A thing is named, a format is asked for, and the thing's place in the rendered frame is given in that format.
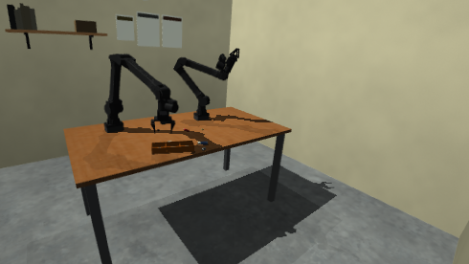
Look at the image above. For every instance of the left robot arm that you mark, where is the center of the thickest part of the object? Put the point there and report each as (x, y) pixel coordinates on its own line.
(205, 69)

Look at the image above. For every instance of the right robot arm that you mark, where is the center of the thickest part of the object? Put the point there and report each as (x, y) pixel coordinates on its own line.
(115, 104)

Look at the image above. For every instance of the orange two-compartment bin tray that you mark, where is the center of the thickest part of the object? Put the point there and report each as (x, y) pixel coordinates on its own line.
(172, 147)

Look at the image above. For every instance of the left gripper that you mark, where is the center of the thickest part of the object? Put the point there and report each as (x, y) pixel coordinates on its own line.
(234, 57)

